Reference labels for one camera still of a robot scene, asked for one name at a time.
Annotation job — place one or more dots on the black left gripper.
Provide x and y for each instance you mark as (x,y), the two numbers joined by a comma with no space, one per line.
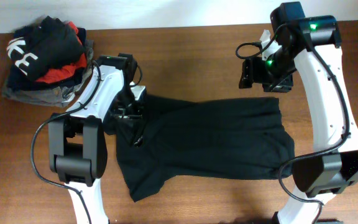
(137,114)

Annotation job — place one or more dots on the navy folded garment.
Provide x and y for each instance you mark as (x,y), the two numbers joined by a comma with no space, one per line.
(18,81)

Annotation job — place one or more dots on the grey folded garment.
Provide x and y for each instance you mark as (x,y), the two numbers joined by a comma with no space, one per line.
(58,96)

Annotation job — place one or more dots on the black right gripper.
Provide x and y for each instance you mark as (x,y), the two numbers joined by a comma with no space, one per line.
(251,73)

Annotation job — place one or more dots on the black polo shirt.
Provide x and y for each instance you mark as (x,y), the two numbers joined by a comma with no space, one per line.
(241,138)

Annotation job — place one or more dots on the red folded garment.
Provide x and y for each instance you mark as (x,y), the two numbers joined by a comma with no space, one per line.
(67,71)

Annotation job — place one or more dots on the black shirt with white letters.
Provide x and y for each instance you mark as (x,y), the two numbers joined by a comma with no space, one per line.
(51,44)

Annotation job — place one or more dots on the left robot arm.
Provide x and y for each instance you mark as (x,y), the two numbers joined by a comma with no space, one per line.
(77,147)

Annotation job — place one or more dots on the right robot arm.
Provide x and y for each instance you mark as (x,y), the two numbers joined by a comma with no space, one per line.
(310,46)

